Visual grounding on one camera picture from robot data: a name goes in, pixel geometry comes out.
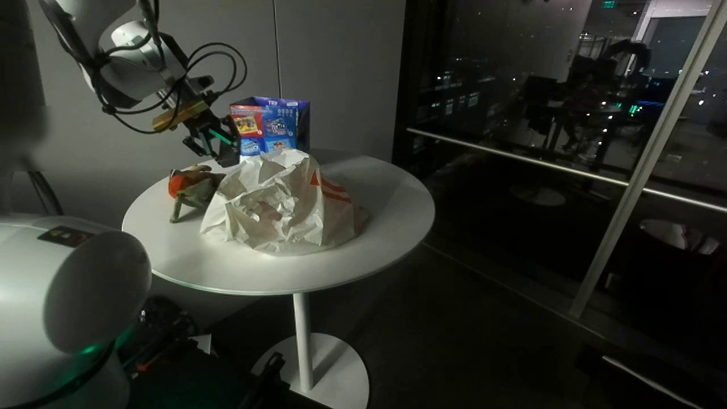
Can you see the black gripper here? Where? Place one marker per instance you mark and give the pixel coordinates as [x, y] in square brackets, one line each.
[199, 127]

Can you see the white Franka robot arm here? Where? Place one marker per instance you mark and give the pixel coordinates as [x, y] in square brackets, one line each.
[69, 296]

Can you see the white plastic shopping bag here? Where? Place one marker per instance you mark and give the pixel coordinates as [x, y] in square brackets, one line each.
[280, 206]

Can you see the blue snack pack box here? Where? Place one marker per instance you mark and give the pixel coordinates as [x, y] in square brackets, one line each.
[276, 121]

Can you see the dark floor equipment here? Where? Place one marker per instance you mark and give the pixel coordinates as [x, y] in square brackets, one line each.
[165, 341]

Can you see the window handrail bar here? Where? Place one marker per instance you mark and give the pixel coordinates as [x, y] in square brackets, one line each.
[529, 161]

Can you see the white table pedestal base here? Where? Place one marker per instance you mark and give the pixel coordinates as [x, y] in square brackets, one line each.
[302, 355]

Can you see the white window frame post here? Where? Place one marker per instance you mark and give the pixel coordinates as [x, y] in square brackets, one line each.
[650, 161]

